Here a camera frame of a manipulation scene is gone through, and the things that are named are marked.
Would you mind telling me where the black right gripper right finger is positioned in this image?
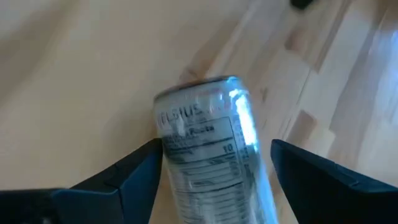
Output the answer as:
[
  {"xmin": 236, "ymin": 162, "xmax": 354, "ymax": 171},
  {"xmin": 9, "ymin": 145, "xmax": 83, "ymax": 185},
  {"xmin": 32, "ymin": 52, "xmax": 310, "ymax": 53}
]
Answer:
[{"xmin": 270, "ymin": 139, "xmax": 398, "ymax": 224}]

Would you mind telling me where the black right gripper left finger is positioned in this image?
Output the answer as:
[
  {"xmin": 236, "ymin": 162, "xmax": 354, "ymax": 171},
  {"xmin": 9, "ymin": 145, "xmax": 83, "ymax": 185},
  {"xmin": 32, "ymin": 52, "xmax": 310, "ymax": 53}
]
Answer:
[{"xmin": 0, "ymin": 138, "xmax": 164, "ymax": 224}]

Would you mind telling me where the white Celsius can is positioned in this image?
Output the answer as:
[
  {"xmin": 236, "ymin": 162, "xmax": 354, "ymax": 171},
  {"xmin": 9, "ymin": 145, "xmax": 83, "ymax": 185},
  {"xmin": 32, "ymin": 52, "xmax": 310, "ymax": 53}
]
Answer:
[{"xmin": 153, "ymin": 75, "xmax": 279, "ymax": 224}]

